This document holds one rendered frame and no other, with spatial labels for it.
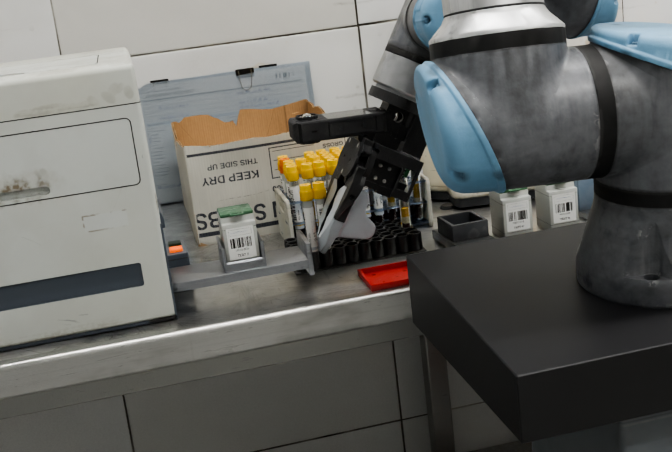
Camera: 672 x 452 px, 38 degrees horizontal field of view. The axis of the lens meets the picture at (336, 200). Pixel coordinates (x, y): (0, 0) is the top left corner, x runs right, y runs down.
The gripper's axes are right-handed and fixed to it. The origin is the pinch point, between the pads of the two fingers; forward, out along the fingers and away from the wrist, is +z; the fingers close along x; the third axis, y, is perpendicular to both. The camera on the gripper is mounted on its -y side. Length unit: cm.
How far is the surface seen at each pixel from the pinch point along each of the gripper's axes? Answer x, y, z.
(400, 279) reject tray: -7.3, 8.7, -0.2
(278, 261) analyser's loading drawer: -2.0, -4.4, 3.7
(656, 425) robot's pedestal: -45.5, 19.5, -2.8
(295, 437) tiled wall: 59, 29, 48
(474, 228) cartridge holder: 1.1, 18.7, -8.2
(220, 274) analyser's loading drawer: -3.0, -10.6, 7.2
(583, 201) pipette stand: 5.9, 34.1, -16.6
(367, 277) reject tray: -4.5, 5.9, 1.4
